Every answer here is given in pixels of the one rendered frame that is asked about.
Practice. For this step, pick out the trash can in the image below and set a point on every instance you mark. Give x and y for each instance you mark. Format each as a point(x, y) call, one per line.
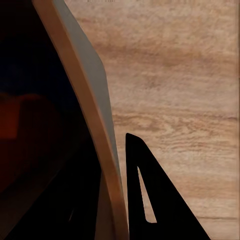
point(51, 23)

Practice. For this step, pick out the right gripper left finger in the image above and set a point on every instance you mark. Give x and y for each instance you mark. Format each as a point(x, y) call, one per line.
point(67, 208)

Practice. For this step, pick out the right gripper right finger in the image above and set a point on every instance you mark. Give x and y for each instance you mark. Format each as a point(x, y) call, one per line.
point(175, 220)

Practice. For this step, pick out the can of soda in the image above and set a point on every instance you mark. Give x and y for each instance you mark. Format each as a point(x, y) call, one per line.
point(29, 67)
point(30, 124)

